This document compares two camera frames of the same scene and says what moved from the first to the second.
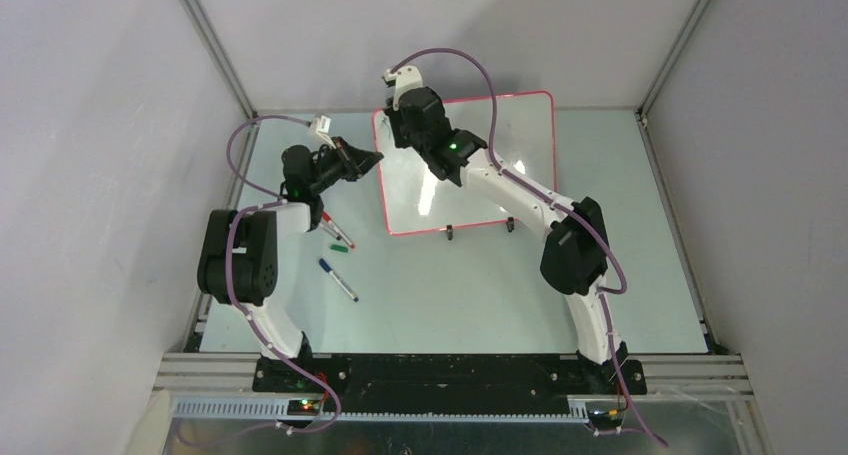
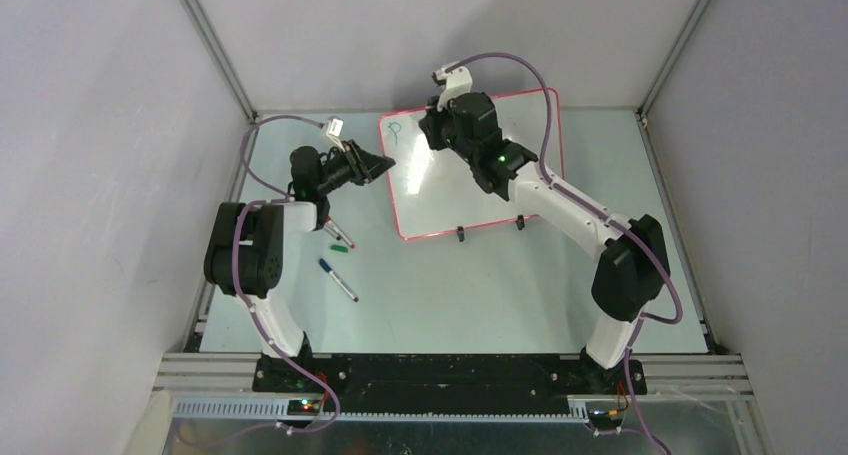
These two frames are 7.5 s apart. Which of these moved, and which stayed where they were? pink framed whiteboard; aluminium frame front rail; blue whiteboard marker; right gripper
Moved: right gripper
Stayed: blue whiteboard marker; pink framed whiteboard; aluminium frame front rail
